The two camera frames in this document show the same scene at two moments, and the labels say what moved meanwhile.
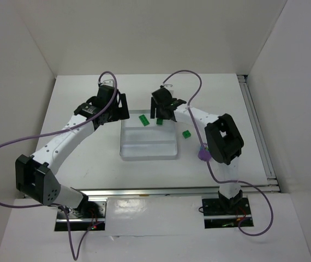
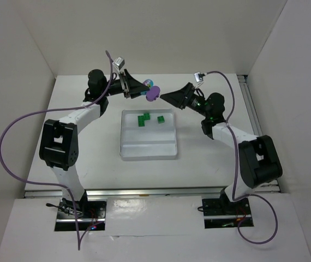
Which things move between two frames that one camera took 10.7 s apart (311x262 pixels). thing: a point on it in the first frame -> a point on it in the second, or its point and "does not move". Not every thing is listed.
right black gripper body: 159,109 -> 187,96
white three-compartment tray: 153,141 does not move
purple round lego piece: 204,155 -> 153,93
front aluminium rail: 173,191 does not move
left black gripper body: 121,106 -> 127,84
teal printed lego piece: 206,148 -> 148,82
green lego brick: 159,121 does not move
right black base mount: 215,216 does not move
